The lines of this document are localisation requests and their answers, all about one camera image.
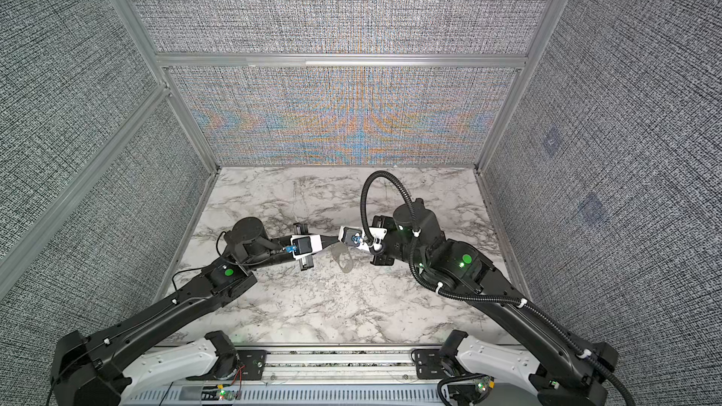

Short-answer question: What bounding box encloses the black corrugated cable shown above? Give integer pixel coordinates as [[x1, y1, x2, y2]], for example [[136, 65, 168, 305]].
[[360, 170, 637, 406]]

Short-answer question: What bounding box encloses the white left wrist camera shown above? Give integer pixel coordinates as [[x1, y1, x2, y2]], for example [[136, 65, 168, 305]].
[[286, 234, 323, 259]]

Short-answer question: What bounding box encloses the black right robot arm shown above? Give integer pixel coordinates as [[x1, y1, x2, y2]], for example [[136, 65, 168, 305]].
[[360, 199, 635, 405]]

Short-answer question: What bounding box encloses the aluminium enclosure frame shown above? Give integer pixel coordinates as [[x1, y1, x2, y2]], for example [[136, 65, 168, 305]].
[[0, 0, 590, 345]]

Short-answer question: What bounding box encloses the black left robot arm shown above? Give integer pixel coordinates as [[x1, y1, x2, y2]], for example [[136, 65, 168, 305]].
[[47, 217, 338, 405]]

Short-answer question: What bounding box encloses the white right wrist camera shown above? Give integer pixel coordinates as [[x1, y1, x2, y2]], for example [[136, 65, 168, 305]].
[[338, 227, 387, 253]]

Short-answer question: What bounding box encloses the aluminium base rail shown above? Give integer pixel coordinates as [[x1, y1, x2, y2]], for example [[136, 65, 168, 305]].
[[120, 336, 540, 405]]

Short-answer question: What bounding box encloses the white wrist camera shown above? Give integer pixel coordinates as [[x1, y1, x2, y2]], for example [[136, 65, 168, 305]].
[[286, 234, 323, 259], [338, 227, 387, 253]]

